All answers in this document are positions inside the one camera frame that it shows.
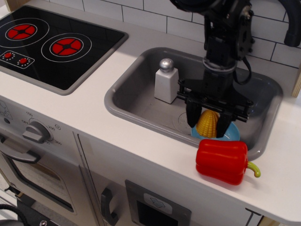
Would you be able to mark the grey cabinet door handle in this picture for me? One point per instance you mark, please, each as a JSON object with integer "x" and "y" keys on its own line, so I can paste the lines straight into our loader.
{"x": 109, "y": 217}

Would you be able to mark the red toy bell pepper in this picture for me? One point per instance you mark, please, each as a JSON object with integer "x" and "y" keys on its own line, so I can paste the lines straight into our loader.
{"x": 224, "y": 160}

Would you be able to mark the grey oven knob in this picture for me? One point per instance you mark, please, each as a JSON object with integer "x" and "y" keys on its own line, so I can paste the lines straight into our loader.
{"x": 36, "y": 132}

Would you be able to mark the yellow toy corn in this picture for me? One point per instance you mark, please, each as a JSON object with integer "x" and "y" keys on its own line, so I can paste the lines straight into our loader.
{"x": 207, "y": 123}

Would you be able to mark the toy oven door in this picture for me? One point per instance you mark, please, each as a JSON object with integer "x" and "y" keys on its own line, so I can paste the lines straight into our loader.
{"x": 53, "y": 181}

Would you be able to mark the grey oven door handle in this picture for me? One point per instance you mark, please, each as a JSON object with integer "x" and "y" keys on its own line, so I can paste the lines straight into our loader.
{"x": 29, "y": 157}

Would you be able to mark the light blue bowl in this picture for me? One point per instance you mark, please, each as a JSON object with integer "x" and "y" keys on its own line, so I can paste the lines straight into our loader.
{"x": 231, "y": 134}

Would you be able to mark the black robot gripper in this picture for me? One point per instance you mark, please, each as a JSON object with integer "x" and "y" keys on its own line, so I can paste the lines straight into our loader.
{"x": 217, "y": 93}

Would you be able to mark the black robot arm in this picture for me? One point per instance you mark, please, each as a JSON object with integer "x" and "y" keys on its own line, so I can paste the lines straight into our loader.
{"x": 227, "y": 25}

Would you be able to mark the white salt shaker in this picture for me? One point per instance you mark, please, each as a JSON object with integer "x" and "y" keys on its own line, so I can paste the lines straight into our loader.
{"x": 166, "y": 81}

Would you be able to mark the dark grey toy faucet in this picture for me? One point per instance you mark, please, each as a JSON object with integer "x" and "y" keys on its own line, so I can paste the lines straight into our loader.
{"x": 293, "y": 33}

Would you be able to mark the grey dishwasher panel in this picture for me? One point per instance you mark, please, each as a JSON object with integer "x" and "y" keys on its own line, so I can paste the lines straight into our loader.
{"x": 150, "y": 209}

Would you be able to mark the grey toy sink basin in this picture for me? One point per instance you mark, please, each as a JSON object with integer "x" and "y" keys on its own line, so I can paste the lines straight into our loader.
{"x": 132, "y": 98}

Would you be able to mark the black toy stovetop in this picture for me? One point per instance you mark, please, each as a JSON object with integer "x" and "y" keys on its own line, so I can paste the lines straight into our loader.
{"x": 52, "y": 51}

